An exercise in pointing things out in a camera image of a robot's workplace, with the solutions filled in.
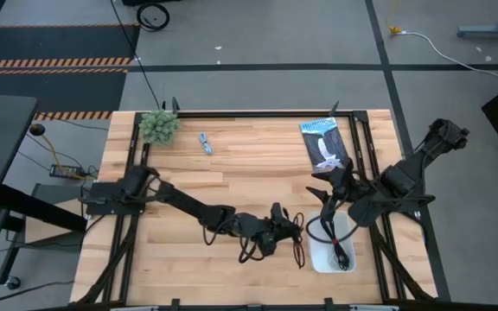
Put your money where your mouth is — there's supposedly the waterfall picture booklet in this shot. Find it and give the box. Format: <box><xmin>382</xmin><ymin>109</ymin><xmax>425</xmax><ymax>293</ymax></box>
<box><xmin>298</xmin><ymin>116</ymin><xmax>352</xmax><ymax>175</ymax></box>

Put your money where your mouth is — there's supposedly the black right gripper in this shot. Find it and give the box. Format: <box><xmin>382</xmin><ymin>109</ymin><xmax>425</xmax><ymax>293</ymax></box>
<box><xmin>305</xmin><ymin>157</ymin><xmax>363</xmax><ymax>222</ymax></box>

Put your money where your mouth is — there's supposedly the white rectangular tray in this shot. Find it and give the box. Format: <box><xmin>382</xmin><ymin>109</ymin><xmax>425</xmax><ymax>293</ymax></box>
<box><xmin>305</xmin><ymin>210</ymin><xmax>358</xmax><ymax>275</ymax></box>

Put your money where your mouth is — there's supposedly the green fuzzy plant ball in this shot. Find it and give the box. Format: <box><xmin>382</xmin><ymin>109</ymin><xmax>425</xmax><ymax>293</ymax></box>
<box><xmin>137</xmin><ymin>109</ymin><xmax>182</xmax><ymax>147</ymax></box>

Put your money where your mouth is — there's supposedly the long black floor cable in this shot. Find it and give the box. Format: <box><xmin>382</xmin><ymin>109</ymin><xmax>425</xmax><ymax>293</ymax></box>
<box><xmin>109</xmin><ymin>0</ymin><xmax>164</xmax><ymax>110</ymax></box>

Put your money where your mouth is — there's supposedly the black metal table frame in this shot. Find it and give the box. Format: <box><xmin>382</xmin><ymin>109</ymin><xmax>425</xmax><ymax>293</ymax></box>
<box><xmin>74</xmin><ymin>99</ymin><xmax>450</xmax><ymax>311</ymax></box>

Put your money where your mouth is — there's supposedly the black cable with red tie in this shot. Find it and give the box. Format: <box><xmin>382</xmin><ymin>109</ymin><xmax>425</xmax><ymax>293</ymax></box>
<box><xmin>317</xmin><ymin>211</ymin><xmax>353</xmax><ymax>272</ymax></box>

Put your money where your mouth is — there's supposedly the yellow floor cable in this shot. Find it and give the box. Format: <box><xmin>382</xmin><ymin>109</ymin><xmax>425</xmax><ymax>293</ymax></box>
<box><xmin>40</xmin><ymin>133</ymin><xmax>97</xmax><ymax>181</ymax></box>

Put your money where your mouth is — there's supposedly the white floor cable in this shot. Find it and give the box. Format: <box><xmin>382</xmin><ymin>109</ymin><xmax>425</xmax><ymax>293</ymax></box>
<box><xmin>399</xmin><ymin>30</ymin><xmax>498</xmax><ymax>90</ymax></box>

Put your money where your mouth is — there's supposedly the black power adapter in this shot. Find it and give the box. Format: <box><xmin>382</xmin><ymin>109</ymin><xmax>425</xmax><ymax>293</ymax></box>
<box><xmin>48</xmin><ymin>163</ymin><xmax>85</xmax><ymax>180</ymax></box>

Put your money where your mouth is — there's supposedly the light blue coiled cable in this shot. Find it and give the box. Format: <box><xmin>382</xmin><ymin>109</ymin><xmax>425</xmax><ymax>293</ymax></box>
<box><xmin>197</xmin><ymin>130</ymin><xmax>216</xmax><ymax>156</ymax></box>

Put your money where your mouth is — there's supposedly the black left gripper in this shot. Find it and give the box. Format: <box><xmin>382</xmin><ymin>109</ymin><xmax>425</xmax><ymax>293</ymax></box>
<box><xmin>248</xmin><ymin>201</ymin><xmax>303</xmax><ymax>257</ymax></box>

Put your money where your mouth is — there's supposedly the grey metal table leg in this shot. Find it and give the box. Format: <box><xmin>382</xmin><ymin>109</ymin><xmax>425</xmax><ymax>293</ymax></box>
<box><xmin>456</xmin><ymin>0</ymin><xmax>498</xmax><ymax>41</ymax></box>

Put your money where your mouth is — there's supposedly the black hazard-striped floor mat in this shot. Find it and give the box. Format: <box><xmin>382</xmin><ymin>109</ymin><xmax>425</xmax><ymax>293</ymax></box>
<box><xmin>0</xmin><ymin>23</ymin><xmax>141</xmax><ymax>122</ymax></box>

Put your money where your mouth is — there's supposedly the black coiled floor cable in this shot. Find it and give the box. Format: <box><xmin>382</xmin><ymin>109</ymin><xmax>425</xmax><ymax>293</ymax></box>
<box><xmin>136</xmin><ymin>1</ymin><xmax>171</xmax><ymax>33</ymax></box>

